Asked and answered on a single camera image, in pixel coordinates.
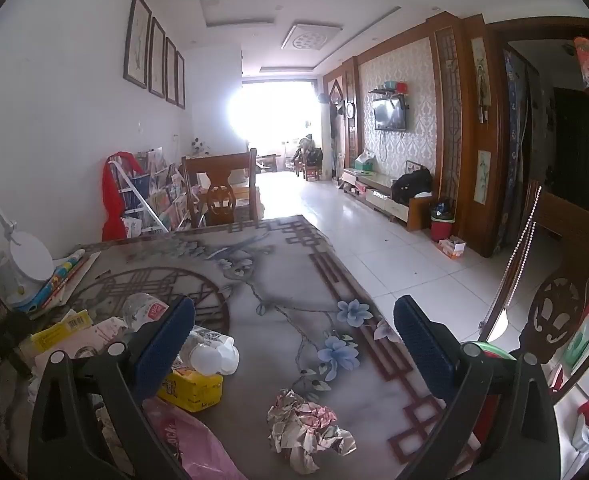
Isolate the small cardboard box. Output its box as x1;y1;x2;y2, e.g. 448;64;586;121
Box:
438;236;467;260

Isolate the white desk lamp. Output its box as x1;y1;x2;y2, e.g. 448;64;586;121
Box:
0;165;55;311

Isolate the white beaded string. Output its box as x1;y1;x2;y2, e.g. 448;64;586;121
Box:
479;185;542;341

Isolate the black bag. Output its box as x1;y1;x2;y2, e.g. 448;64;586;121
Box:
390;167;434;206

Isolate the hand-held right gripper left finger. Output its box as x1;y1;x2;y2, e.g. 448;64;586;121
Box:
27;296;196;480

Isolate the red cloth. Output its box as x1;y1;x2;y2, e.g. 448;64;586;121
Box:
102;151;144;242

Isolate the orange drink carton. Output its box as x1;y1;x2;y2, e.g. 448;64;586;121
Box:
157;366;224;413

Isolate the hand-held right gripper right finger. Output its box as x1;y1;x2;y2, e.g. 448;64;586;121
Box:
393;295;561;480

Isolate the pink paper carton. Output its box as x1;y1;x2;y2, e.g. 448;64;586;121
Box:
34;316;135;376

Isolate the small wooden chair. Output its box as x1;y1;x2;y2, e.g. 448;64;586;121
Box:
294;135;325;182

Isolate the crumpled paper ball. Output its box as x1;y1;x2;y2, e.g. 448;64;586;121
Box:
267;389;357;475

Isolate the wall television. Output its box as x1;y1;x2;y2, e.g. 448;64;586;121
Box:
374;96;408;133

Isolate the hanging wall scroll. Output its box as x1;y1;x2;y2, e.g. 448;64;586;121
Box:
475;150;492;206
471;36;492;122

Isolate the red trash bin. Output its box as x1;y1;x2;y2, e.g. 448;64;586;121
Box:
430;202;456;242

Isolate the blue door curtain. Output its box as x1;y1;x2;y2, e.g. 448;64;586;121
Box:
503;50;527;256

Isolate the clear plastic bottle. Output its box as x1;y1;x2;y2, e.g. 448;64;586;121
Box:
123;292;170;333

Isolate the colourful book stack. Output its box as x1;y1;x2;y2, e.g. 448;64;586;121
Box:
24;247;102;318

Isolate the white plastic cup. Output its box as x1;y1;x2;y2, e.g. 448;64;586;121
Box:
174;325;240;376

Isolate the yellow flat box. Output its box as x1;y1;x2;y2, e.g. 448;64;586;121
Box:
30;309;94;353

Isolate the wall shelf with bowls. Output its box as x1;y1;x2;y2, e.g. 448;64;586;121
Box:
368;80;410;98

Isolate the green plastic bottle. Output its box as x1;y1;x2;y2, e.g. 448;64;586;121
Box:
564;307;589;368

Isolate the carved wooden chair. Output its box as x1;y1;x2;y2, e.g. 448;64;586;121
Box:
181;148;265;231
479;180;589;406

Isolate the low television cabinet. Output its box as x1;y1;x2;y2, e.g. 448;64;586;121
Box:
339;167;437;233

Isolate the pink plastic bag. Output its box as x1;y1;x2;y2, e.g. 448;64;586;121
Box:
142;397;248;480

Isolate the white magazine rack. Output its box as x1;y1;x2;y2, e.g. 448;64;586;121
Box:
108;147;195;235

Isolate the framed wall picture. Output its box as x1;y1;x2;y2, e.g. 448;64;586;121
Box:
123;0;152;90
147;17;166;100
175;51;186;111
164;36;178;106

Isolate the square ceiling light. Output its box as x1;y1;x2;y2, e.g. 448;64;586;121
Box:
282;22;344;52

